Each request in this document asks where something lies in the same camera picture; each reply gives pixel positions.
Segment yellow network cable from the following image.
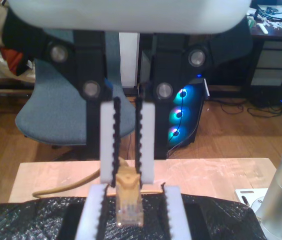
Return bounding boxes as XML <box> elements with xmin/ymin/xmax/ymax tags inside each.
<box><xmin>32</xmin><ymin>156</ymin><xmax>144</xmax><ymax>228</ymax></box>

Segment black computer tower glowing fans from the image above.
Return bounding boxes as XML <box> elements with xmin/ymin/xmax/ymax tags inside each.
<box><xmin>167</xmin><ymin>77</ymin><xmax>211</xmax><ymax>151</ymax></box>

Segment black bubble wrap mat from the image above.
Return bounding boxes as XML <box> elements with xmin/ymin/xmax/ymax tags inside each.
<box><xmin>0</xmin><ymin>192</ymin><xmax>268</xmax><ymax>240</ymax></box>

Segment blue-grey office chair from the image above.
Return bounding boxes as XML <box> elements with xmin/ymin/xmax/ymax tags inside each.
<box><xmin>15</xmin><ymin>28</ymin><xmax>136</xmax><ymax>151</ymax></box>

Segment silver slotted mounting plate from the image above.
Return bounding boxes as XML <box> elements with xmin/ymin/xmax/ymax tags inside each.
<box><xmin>235</xmin><ymin>187</ymin><xmax>269</xmax><ymax>210</ymax></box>

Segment wooden bench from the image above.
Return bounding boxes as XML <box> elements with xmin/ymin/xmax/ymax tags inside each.
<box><xmin>0</xmin><ymin>76</ymin><xmax>35</xmax><ymax>108</ymax></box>

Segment orange fabric item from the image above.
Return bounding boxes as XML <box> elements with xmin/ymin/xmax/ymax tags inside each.
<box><xmin>0</xmin><ymin>47</ymin><xmax>24</xmax><ymax>76</ymax></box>

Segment white desk clutter pile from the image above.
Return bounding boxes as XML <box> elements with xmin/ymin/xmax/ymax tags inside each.
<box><xmin>245</xmin><ymin>3</ymin><xmax>282</xmax><ymax>32</ymax></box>

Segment dark desk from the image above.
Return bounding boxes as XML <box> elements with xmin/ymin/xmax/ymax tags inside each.
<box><xmin>247</xmin><ymin>23</ymin><xmax>282</xmax><ymax>87</ymax></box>

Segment black floor cable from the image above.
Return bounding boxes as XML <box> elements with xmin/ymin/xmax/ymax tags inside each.
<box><xmin>215</xmin><ymin>98</ymin><xmax>282</xmax><ymax>118</ymax></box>

